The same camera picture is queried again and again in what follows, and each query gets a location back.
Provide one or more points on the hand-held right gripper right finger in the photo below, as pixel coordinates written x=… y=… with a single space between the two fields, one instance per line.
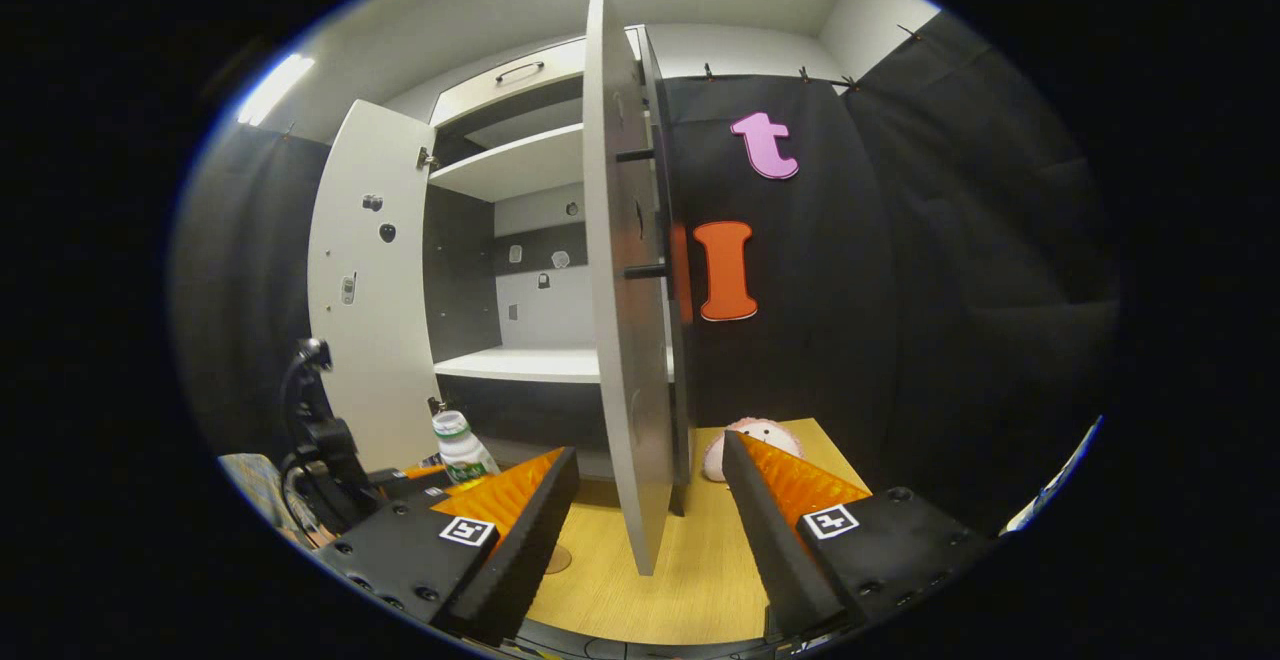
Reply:
x=765 y=540

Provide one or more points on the small ceiling light panel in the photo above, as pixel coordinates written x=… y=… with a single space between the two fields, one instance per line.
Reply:
x=275 y=88

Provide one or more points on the white cabinet with shelves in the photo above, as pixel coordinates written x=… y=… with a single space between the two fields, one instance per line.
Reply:
x=520 y=365

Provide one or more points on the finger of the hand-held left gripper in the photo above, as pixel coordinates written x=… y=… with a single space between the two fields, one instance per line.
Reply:
x=468 y=486
x=415 y=480

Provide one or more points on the white cabinet door phone sticker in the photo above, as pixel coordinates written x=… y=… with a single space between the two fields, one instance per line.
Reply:
x=370 y=360

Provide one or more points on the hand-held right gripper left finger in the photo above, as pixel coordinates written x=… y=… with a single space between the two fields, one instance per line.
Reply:
x=535 y=550

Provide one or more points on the pink plush toy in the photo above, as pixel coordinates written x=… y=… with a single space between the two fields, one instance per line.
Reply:
x=770 y=435

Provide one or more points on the round cork coaster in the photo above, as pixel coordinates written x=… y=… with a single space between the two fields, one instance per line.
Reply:
x=558 y=560

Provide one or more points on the white cabinet door cat sticker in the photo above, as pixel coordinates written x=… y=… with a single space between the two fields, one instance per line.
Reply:
x=625 y=390

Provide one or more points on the white milk bottle green cap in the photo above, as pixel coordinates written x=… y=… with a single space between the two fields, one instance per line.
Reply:
x=462 y=455

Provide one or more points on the person's plaid clothing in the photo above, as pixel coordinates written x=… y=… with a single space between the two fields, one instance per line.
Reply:
x=255 y=490

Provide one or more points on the black backdrop cloth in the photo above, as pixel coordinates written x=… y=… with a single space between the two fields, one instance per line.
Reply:
x=900 y=290

